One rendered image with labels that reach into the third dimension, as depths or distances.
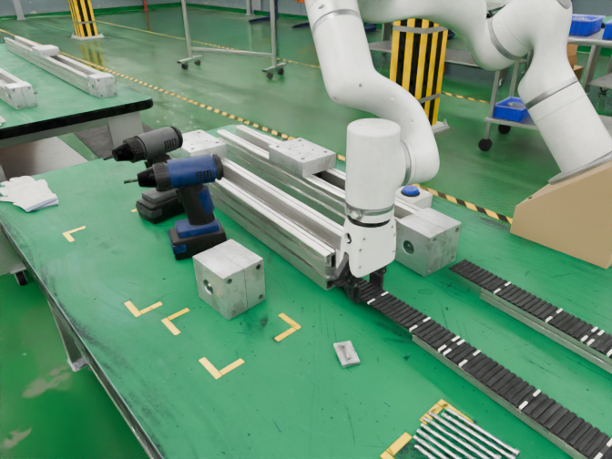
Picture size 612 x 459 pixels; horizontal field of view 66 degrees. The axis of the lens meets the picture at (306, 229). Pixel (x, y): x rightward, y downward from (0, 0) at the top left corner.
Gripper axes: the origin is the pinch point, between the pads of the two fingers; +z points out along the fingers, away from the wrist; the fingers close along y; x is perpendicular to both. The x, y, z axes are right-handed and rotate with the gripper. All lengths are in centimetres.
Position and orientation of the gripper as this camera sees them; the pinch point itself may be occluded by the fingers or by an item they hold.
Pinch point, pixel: (364, 286)
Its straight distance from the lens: 91.3
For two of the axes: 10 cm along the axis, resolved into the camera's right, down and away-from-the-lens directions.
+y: 8.0, -3.1, 5.2
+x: -6.1, -3.9, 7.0
